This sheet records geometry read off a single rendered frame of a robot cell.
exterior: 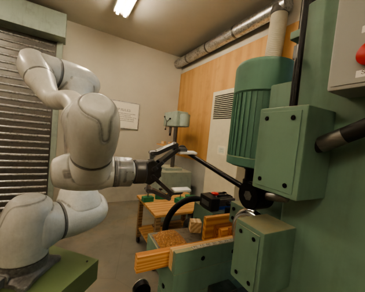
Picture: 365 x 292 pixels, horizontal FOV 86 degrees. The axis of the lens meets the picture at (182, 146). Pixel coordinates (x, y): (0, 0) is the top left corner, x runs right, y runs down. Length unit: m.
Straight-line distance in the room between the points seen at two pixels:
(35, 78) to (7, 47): 2.63
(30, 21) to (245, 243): 3.26
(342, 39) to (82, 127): 0.45
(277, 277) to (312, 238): 0.10
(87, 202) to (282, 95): 0.82
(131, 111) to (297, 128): 3.24
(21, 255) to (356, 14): 1.01
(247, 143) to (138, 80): 3.15
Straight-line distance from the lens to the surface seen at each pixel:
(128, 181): 0.60
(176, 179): 2.87
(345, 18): 0.40
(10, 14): 3.37
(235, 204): 0.68
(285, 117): 0.37
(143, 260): 0.55
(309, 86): 0.46
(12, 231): 0.88
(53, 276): 0.96
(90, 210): 0.96
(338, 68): 0.37
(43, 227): 0.89
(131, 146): 3.51
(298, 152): 0.35
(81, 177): 0.55
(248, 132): 0.58
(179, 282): 0.58
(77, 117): 0.44
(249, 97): 0.59
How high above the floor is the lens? 1.23
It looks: 3 degrees down
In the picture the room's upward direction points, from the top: 6 degrees clockwise
